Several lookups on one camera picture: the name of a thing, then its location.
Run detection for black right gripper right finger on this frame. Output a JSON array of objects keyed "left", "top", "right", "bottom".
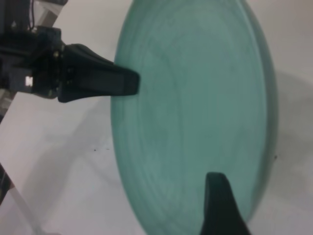
[{"left": 200, "top": 172, "right": 252, "bottom": 235}]

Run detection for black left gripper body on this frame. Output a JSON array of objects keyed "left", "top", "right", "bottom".
[{"left": 30, "top": 26, "right": 67, "bottom": 99}]

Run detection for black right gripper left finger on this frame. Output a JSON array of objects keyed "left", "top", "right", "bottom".
[{"left": 58, "top": 43, "right": 141, "bottom": 103}]

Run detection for green plate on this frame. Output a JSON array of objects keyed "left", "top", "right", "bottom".
[{"left": 110, "top": 0, "right": 279, "bottom": 235}]

